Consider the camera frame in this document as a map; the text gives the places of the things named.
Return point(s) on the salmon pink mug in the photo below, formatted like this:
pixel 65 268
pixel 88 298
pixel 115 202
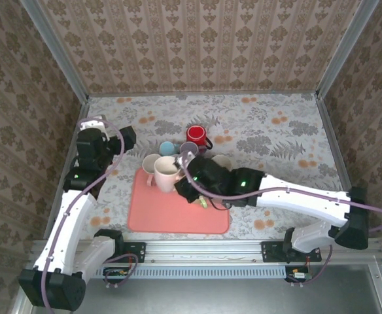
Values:
pixel 165 181

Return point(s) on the dark charcoal mug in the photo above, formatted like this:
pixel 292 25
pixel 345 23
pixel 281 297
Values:
pixel 223 161

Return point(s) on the yellow-green mug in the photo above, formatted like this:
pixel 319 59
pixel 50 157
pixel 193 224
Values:
pixel 204 203

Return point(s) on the light blue mug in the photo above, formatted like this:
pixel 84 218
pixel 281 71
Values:
pixel 167 147

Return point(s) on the pale pink mug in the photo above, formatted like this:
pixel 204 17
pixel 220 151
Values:
pixel 149 163

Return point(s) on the red mug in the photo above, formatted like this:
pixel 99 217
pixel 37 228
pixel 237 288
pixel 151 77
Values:
pixel 196 133

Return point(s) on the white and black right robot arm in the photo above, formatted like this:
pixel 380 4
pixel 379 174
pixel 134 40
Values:
pixel 302 199

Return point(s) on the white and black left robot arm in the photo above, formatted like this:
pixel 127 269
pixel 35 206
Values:
pixel 66 229

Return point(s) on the purple mug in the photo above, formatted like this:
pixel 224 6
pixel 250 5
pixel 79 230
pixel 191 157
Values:
pixel 188 147

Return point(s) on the salmon pink rubber mat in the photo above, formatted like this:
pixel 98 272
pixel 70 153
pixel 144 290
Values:
pixel 178 216

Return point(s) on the floral tablecloth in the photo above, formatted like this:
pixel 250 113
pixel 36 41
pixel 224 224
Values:
pixel 243 111

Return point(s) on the small circuit board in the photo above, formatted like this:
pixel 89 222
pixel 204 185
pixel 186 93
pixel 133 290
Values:
pixel 115 273
pixel 297 275

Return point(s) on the aluminium side rail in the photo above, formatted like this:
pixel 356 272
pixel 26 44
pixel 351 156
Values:
pixel 325 114
pixel 84 108

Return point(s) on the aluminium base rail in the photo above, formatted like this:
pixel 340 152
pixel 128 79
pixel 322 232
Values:
pixel 204 252

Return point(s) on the aluminium frame post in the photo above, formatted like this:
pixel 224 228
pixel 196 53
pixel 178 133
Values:
pixel 60 55
pixel 344 49

